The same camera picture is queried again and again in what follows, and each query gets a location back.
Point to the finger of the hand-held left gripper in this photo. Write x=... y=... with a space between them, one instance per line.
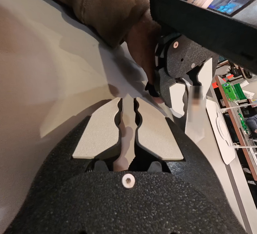
x=206 y=77
x=177 y=97

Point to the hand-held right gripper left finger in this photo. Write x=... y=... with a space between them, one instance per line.
x=96 y=137

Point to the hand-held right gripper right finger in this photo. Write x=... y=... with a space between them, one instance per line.
x=158 y=137

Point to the person's left forearm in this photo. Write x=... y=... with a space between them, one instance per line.
x=90 y=1

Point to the grey desk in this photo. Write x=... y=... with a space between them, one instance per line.
x=40 y=57

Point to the red orange plastic piece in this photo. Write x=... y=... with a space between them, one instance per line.
x=214 y=85

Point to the light green toy box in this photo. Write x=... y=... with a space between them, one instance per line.
x=230 y=91

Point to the dark green box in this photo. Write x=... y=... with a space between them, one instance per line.
x=242 y=91

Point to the wood-edged long table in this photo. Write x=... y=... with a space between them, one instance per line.
x=235 y=123

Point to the green brick pieces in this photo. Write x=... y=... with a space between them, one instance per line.
x=241 y=120

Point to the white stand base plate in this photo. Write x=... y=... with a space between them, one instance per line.
x=212 y=129

